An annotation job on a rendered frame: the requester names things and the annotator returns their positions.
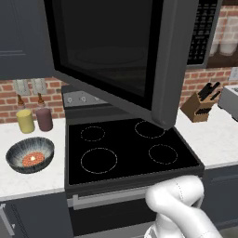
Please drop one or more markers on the black microwave door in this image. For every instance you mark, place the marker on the black microwave door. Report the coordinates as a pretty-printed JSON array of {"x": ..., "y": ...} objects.
[{"x": 105, "y": 46}]

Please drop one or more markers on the wooden knife block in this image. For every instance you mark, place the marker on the wooden knife block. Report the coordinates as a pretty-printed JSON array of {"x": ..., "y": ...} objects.
[{"x": 195, "y": 108}]

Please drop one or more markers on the grey wall socket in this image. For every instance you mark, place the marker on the grey wall socket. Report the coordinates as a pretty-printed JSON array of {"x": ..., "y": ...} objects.
[
  {"x": 21, "y": 87},
  {"x": 234, "y": 74},
  {"x": 38, "y": 86}
]

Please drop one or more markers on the brown round waffle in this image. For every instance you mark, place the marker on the brown round waffle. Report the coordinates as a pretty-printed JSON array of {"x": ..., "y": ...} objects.
[{"x": 33, "y": 159}]

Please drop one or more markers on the dark red sauce bottle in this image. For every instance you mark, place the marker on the dark red sauce bottle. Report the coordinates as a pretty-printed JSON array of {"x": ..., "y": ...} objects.
[{"x": 44, "y": 119}]

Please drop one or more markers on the dark grey base cupboard door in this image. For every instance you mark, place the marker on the dark grey base cupboard door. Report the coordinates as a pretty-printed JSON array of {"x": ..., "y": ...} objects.
[{"x": 40, "y": 217}]

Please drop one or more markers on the grey stove knob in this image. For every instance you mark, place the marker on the grey stove knob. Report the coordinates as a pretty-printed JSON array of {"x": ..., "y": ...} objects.
[
  {"x": 96, "y": 98},
  {"x": 69, "y": 100},
  {"x": 83, "y": 99}
]

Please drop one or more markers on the grey patterned bowl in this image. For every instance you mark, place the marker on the grey patterned bowl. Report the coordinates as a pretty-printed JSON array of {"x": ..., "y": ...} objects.
[{"x": 18, "y": 152}]

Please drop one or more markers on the black oven door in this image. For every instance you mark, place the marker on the black oven door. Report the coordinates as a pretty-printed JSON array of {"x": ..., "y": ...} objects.
[{"x": 108, "y": 220}]

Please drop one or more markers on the dark grey base cupboard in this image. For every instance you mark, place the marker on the dark grey base cupboard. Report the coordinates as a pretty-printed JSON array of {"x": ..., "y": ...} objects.
[{"x": 221, "y": 195}]

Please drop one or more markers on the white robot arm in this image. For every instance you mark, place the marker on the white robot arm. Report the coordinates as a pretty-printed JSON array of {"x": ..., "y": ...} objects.
[{"x": 179, "y": 210}]

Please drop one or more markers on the dark wooden wall shelf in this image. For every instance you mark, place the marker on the dark wooden wall shelf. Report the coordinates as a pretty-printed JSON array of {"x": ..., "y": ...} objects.
[{"x": 223, "y": 60}]

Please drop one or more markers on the black stove with hob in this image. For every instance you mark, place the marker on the black stove with hob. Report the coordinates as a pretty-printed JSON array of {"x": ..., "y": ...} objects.
[{"x": 124, "y": 155}]

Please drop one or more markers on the white stacked bowls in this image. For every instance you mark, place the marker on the white stacked bowls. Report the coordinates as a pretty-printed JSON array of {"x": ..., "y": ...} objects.
[{"x": 227, "y": 37}]

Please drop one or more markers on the grey microwave oven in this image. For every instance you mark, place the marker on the grey microwave oven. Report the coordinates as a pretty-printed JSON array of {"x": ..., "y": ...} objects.
[{"x": 203, "y": 31}]

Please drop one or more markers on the dark grey wall cupboard door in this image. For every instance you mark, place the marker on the dark grey wall cupboard door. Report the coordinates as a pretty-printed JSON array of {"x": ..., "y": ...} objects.
[{"x": 21, "y": 37}]

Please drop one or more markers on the yellow sauce bottle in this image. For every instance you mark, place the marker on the yellow sauce bottle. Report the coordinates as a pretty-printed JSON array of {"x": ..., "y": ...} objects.
[{"x": 25, "y": 121}]

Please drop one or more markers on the grey toaster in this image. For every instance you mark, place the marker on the grey toaster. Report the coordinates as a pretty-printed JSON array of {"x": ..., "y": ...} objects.
[{"x": 230, "y": 100}]

